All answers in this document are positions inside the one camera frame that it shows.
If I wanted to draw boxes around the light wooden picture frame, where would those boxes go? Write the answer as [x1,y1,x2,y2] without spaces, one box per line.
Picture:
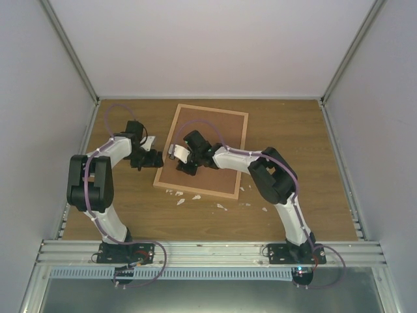
[153,104,253,200]

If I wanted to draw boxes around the brown frame backing board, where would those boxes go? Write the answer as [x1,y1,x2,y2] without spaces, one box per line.
[153,104,248,200]

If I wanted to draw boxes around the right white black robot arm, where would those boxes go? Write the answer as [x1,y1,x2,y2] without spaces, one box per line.
[169,130,314,264]

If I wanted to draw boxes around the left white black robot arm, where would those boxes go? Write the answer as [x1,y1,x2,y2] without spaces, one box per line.
[66,120,164,263]

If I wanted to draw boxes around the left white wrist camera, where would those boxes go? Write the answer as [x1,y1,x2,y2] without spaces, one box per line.
[141,136,156,151]

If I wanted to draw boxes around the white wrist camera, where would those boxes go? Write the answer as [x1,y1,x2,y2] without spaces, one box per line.
[141,136,156,151]
[168,144,191,164]

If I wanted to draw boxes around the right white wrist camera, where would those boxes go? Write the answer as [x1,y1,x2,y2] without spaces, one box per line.
[168,144,191,164]

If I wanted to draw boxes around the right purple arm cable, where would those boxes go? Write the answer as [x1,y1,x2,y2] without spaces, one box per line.
[174,119,322,258]

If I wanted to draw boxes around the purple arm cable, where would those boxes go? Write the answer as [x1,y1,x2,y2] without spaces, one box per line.
[83,103,137,244]
[174,119,322,258]

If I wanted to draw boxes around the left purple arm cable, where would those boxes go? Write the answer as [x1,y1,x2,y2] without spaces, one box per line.
[83,103,137,244]

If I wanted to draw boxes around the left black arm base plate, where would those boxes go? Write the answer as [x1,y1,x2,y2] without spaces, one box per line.
[92,243,155,266]

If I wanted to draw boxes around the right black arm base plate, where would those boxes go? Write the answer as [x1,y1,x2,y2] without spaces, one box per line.
[266,242,326,265]

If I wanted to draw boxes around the aluminium front mounting rail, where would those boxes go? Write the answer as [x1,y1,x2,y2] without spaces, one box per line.
[36,240,387,267]

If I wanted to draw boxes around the slotted grey cable duct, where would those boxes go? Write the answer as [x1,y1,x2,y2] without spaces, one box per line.
[50,266,293,282]

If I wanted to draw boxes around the left aluminium corner post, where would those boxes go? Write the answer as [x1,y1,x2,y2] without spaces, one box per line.
[39,0,100,106]

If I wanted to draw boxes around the aluminium corner post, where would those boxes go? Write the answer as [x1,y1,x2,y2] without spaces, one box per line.
[39,0,100,106]
[320,0,386,106]

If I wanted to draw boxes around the right aluminium corner post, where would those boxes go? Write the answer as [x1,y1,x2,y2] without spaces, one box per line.
[320,0,386,106]

